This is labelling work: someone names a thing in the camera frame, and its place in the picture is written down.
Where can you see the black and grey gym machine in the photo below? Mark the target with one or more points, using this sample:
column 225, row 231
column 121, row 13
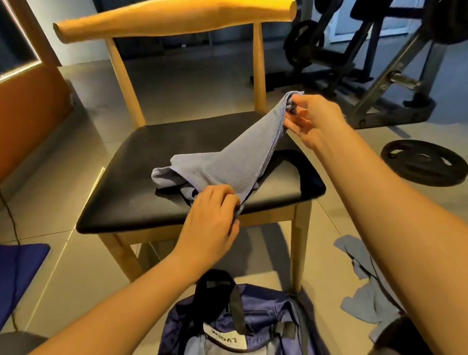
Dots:
column 366, row 88

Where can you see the wooden chair with black seat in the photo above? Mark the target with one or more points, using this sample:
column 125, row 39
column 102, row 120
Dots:
column 128, row 194

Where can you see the person's right forearm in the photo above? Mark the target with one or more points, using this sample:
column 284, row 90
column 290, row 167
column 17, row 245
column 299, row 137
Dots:
column 421, row 240

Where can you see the person's left forearm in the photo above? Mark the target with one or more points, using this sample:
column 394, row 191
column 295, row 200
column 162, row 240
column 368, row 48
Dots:
column 101, row 345

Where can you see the loose black weight plate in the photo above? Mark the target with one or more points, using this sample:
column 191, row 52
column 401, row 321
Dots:
column 425, row 162

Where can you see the navy blue bag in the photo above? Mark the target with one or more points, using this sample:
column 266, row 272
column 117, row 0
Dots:
column 258, row 346

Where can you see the person's right hand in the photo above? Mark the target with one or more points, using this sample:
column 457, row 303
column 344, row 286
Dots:
column 319, row 122

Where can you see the pile of blue-grey towels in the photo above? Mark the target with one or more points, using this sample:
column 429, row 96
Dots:
column 369, row 298

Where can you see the person's left hand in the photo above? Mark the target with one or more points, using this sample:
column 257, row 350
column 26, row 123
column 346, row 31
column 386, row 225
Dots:
column 207, row 227

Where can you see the single blue-grey towel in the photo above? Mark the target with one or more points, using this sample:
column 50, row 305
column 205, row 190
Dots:
column 233, row 163

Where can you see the dark blue mat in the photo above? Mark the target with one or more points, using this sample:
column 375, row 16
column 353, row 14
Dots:
column 9, row 279

